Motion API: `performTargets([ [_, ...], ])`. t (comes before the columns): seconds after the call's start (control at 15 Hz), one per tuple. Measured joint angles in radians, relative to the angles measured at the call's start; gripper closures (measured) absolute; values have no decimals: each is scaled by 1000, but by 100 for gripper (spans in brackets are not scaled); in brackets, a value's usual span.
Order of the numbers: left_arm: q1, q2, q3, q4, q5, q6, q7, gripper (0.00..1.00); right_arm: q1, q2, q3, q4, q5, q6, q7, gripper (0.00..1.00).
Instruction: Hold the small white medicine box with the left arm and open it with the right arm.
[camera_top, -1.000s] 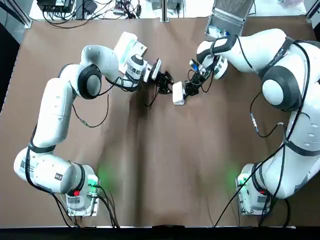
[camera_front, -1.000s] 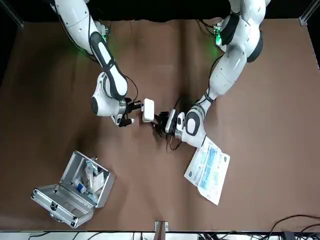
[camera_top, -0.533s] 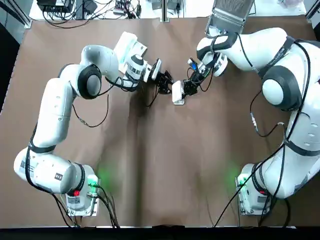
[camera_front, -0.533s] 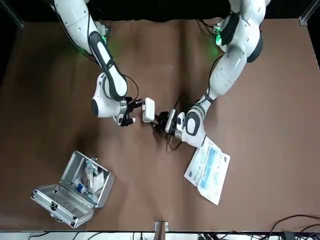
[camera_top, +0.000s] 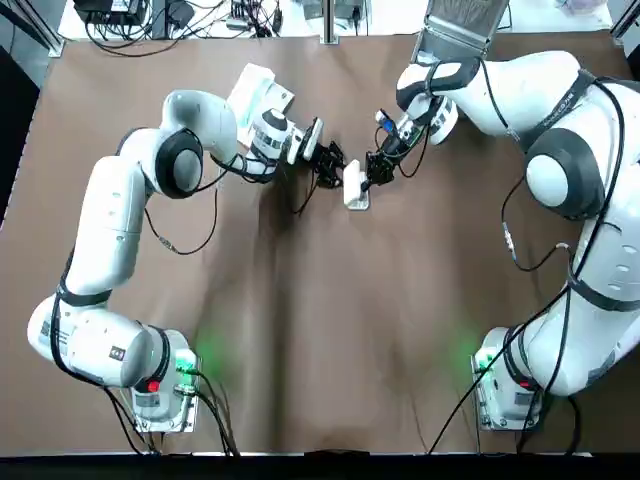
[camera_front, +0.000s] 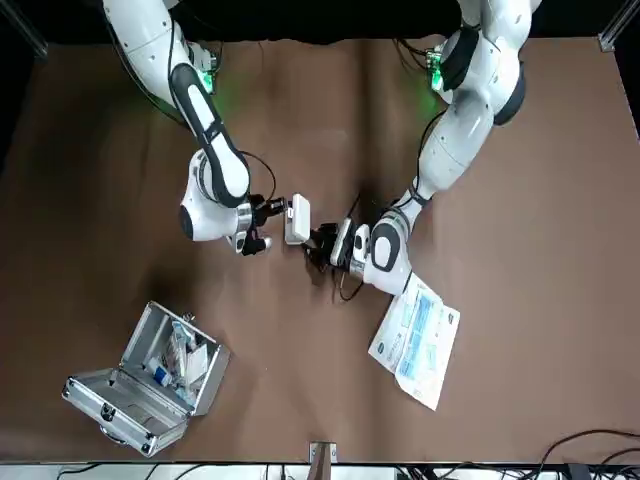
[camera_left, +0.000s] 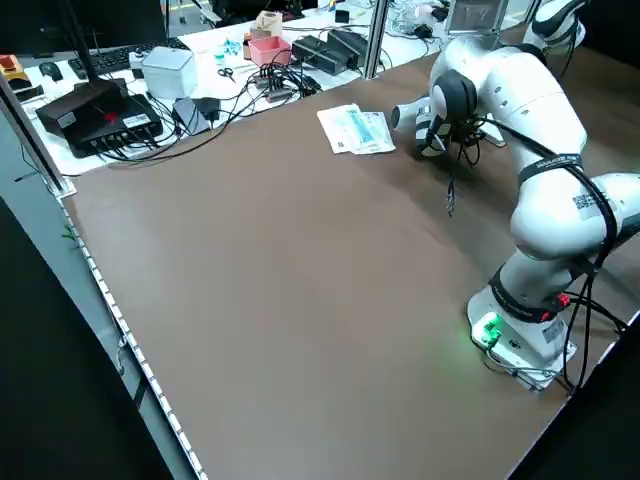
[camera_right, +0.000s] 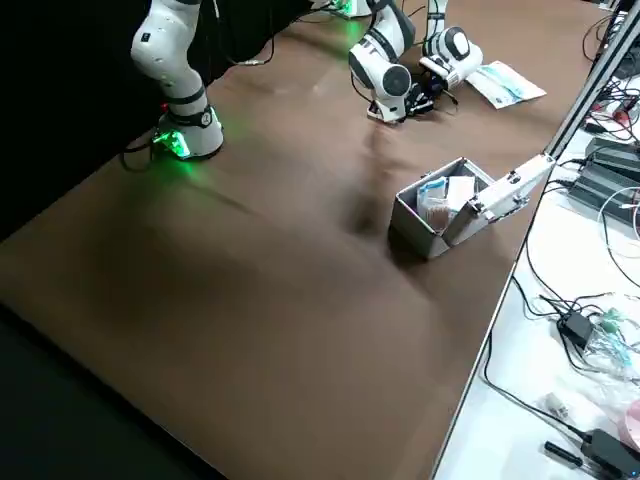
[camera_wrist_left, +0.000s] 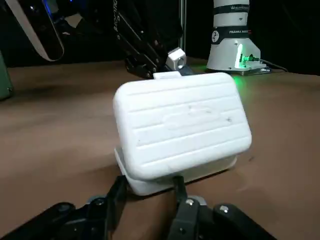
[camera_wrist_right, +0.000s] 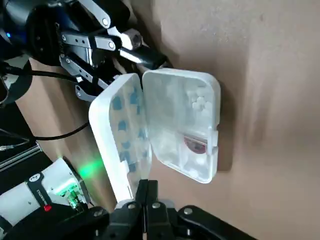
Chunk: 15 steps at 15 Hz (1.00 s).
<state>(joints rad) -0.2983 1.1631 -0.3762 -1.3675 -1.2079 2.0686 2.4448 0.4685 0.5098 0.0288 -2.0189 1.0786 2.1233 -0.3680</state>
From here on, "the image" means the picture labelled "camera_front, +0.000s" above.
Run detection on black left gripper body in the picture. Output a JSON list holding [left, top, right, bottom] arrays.
[[319, 219, 358, 274]]

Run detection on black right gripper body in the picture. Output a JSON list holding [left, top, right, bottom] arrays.
[[248, 193, 274, 237]]

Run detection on small white medicine box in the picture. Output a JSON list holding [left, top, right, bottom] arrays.
[[283, 193, 314, 247]]

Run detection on blue white medicine packet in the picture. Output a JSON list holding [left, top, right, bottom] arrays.
[[167, 320, 192, 374]]

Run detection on blue white mask packet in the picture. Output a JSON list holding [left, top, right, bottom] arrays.
[[368, 279, 447, 392], [393, 272, 462, 413]]

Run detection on small white carton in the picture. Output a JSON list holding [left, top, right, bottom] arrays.
[[185, 343, 210, 387]]

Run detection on silver aluminium case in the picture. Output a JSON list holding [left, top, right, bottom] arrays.
[[62, 299, 232, 459]]

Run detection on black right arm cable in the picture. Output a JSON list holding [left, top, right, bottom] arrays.
[[238, 148, 278, 202]]

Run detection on aluminium frame post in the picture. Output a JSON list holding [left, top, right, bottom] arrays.
[[597, 0, 640, 52], [308, 440, 338, 480]]

